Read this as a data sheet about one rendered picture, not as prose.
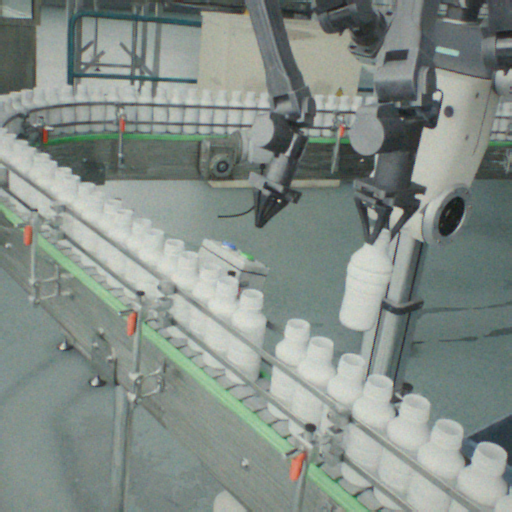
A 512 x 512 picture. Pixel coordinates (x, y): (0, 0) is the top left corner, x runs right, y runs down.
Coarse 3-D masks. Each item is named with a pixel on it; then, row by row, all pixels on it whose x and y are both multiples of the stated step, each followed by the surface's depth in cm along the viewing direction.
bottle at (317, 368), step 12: (312, 348) 110; (324, 348) 109; (312, 360) 110; (324, 360) 110; (300, 372) 111; (312, 372) 110; (324, 372) 110; (336, 372) 112; (312, 384) 110; (324, 384) 110; (300, 396) 112; (312, 396) 111; (300, 408) 113; (312, 408) 112; (312, 420) 113; (300, 432) 114
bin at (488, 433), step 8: (504, 416) 137; (488, 424) 134; (496, 424) 136; (504, 424) 138; (472, 432) 131; (480, 432) 133; (488, 432) 135; (496, 432) 137; (504, 432) 140; (464, 440) 130; (472, 440) 132; (480, 440) 134; (488, 440) 136; (496, 440) 139; (504, 440) 141; (464, 448) 130; (472, 448) 129; (504, 448) 143; (472, 456) 129; (504, 472) 125
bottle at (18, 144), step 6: (18, 144) 187; (24, 144) 188; (18, 150) 187; (12, 156) 188; (18, 156) 188; (12, 162) 188; (18, 162) 187; (12, 174) 189; (12, 180) 190; (12, 186) 190; (12, 198) 192; (12, 204) 193
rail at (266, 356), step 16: (0, 160) 190; (64, 208) 165; (48, 224) 174; (112, 240) 150; (128, 256) 146; (112, 272) 153; (128, 288) 148; (176, 288) 134; (192, 304) 131; (176, 320) 136; (224, 320) 124; (192, 336) 132; (240, 336) 121; (208, 352) 129; (256, 352) 118; (288, 368) 113; (336, 368) 115; (256, 384) 120; (304, 384) 110; (272, 400) 117; (288, 416) 115; (352, 416) 103; (368, 432) 101; (352, 464) 105; (416, 464) 95; (368, 480) 103; (432, 480) 94; (464, 496) 90
